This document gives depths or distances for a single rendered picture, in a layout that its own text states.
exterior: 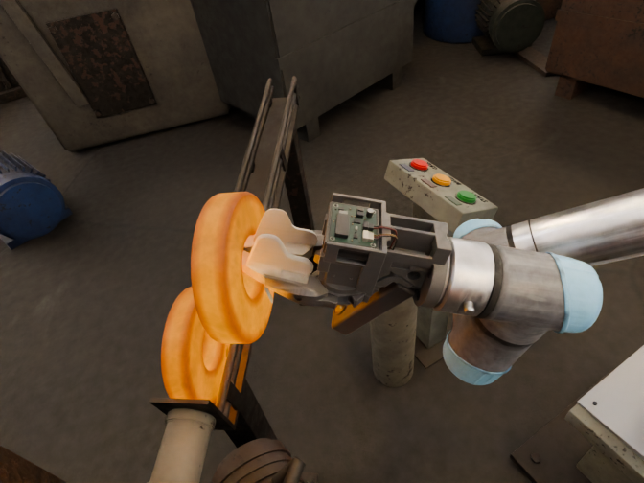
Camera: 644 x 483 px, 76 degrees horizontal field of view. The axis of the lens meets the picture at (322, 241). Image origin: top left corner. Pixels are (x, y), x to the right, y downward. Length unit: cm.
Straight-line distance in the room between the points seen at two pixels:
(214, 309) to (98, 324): 138
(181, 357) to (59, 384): 117
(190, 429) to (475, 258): 37
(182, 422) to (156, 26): 222
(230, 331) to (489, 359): 28
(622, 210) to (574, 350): 93
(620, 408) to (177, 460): 82
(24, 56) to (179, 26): 77
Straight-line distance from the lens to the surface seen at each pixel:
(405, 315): 100
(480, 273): 41
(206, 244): 38
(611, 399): 105
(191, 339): 52
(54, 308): 192
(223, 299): 37
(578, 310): 45
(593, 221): 57
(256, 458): 70
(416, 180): 93
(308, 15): 213
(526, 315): 44
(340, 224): 37
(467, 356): 52
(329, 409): 128
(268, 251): 39
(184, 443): 55
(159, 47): 258
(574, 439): 131
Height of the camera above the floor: 117
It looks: 44 degrees down
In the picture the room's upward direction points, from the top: 10 degrees counter-clockwise
